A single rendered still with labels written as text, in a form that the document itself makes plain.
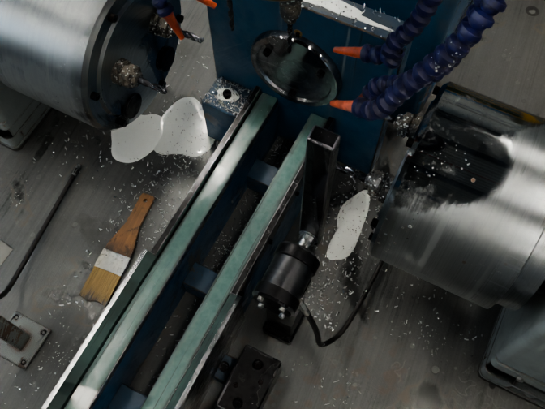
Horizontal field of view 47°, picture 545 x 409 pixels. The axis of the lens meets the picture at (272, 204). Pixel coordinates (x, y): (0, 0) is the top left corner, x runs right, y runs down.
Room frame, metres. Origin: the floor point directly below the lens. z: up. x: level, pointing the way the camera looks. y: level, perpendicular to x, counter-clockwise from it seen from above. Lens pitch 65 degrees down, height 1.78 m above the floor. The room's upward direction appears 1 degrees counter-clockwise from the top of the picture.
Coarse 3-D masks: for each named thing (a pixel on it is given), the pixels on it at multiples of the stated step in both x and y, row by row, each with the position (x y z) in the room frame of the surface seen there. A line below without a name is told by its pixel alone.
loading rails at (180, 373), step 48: (240, 144) 0.51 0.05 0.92; (192, 192) 0.43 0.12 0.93; (240, 192) 0.48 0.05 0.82; (288, 192) 0.42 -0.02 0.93; (192, 240) 0.35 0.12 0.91; (240, 240) 0.35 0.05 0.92; (144, 288) 0.28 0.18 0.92; (192, 288) 0.30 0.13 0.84; (240, 288) 0.27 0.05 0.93; (96, 336) 0.21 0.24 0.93; (144, 336) 0.22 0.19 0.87; (192, 336) 0.21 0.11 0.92; (96, 384) 0.15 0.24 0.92; (192, 384) 0.14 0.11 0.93
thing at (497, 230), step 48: (480, 96) 0.45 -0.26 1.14; (432, 144) 0.37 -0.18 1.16; (480, 144) 0.36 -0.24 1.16; (528, 144) 0.36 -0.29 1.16; (384, 192) 0.35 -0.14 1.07; (432, 192) 0.31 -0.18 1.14; (480, 192) 0.31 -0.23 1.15; (528, 192) 0.30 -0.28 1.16; (384, 240) 0.29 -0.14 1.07; (432, 240) 0.27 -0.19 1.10; (480, 240) 0.26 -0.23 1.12; (528, 240) 0.26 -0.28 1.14; (480, 288) 0.23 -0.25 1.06; (528, 288) 0.22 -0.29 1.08
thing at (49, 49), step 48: (0, 0) 0.61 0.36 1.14; (48, 0) 0.59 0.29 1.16; (96, 0) 0.59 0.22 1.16; (144, 0) 0.63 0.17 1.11; (0, 48) 0.57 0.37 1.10; (48, 48) 0.54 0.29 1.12; (96, 48) 0.54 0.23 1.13; (144, 48) 0.61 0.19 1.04; (48, 96) 0.52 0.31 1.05; (96, 96) 0.50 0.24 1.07; (144, 96) 0.58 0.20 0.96
